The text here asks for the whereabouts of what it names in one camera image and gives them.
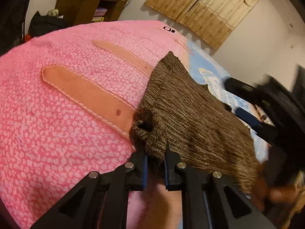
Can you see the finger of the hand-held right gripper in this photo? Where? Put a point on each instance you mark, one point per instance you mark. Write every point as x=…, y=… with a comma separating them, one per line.
x=238, y=84
x=250, y=120

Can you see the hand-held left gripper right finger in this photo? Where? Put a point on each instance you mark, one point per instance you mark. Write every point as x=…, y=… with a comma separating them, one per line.
x=168, y=179

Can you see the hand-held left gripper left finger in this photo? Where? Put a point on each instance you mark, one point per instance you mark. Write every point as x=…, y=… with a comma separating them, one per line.
x=144, y=169

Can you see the brown knit sweater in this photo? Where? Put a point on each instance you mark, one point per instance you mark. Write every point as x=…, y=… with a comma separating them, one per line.
x=190, y=119

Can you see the person's right hand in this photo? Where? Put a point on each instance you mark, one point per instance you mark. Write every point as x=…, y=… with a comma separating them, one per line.
x=278, y=195

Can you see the beige patterned curtain panel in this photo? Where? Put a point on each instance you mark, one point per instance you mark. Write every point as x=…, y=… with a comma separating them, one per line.
x=214, y=16
x=171, y=0

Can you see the pink and blue bed sheet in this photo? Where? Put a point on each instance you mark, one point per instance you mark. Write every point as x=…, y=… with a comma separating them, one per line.
x=59, y=136

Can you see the yellow box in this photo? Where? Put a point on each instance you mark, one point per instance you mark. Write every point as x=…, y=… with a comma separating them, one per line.
x=98, y=19

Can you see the purple box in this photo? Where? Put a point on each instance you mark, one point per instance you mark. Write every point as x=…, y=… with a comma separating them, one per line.
x=100, y=12

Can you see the red bag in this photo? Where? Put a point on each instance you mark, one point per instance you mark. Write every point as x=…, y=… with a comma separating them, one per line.
x=28, y=37

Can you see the black bag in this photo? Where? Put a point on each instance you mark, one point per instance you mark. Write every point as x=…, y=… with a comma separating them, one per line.
x=43, y=25

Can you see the brown wooden desk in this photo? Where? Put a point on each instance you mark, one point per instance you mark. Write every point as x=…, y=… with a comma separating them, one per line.
x=76, y=4

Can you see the patterned cloth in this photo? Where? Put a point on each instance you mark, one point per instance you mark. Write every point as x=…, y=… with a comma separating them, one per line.
x=52, y=12

